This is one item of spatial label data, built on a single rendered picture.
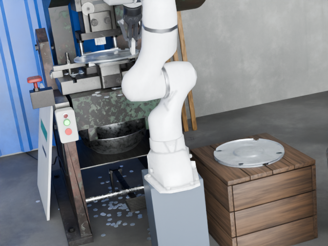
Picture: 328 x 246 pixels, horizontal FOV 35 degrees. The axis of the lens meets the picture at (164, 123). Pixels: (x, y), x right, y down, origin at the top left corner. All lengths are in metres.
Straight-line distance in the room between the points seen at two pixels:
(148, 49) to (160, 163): 0.37
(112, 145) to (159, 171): 0.74
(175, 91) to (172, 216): 0.43
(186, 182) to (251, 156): 0.50
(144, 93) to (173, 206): 0.39
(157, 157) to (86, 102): 0.63
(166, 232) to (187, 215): 0.09
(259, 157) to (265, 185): 0.14
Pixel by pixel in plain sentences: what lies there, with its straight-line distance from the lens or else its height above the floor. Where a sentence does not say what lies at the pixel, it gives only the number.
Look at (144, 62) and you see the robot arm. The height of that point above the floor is 0.86.
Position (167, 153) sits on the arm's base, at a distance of 1.70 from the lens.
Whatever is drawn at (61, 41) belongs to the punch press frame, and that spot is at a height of 0.84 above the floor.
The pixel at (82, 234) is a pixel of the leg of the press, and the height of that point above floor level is 0.04.
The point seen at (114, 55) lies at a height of 0.79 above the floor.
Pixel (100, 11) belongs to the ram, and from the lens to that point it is 2.34.
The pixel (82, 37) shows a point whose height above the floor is 0.87.
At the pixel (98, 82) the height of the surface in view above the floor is 0.67.
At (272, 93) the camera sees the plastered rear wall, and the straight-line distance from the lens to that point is 4.15.
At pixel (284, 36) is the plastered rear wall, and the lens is 4.12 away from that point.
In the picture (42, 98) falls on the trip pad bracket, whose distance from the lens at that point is 2.19.
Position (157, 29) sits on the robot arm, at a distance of 1.56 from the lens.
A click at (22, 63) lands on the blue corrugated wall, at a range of 3.56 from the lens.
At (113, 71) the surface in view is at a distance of 2.30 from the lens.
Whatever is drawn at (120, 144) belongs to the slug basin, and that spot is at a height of 0.37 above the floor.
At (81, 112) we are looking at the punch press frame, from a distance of 2.25.
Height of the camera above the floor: 1.16
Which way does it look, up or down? 17 degrees down
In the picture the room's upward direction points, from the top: 7 degrees counter-clockwise
